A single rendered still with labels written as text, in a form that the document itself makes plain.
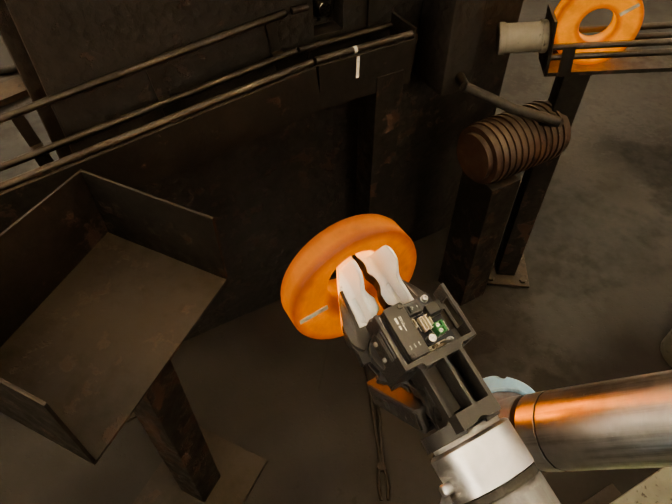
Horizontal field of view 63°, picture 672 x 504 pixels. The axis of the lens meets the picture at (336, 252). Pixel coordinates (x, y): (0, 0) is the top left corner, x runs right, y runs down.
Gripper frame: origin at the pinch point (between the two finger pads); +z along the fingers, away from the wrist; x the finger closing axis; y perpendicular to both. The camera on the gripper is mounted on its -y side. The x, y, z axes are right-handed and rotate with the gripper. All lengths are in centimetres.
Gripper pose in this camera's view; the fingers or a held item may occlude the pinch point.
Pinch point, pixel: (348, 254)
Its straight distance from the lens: 55.3
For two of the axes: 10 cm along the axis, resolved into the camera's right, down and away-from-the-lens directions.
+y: 1.2, -4.5, -8.8
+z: -4.7, -8.1, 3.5
